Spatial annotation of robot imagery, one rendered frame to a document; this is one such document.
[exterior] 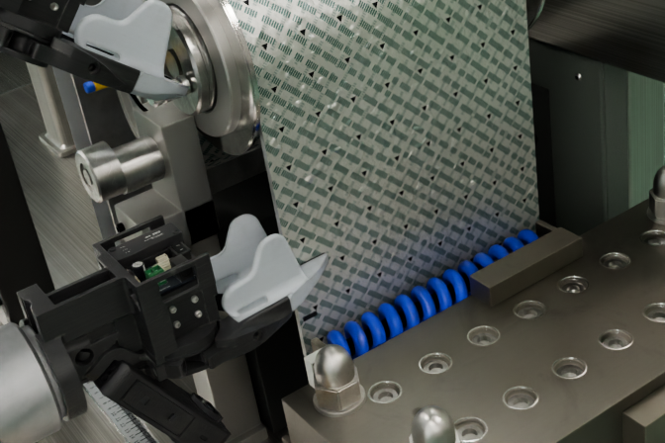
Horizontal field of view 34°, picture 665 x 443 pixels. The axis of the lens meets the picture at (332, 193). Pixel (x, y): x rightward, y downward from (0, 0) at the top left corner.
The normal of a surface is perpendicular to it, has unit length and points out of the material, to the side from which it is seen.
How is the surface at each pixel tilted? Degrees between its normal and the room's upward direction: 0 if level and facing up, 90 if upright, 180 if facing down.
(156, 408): 89
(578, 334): 0
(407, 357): 0
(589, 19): 90
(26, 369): 44
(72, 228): 0
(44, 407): 87
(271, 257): 90
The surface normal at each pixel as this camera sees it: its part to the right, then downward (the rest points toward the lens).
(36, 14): 0.55, 0.34
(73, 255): -0.15, -0.86
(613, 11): -0.82, 0.38
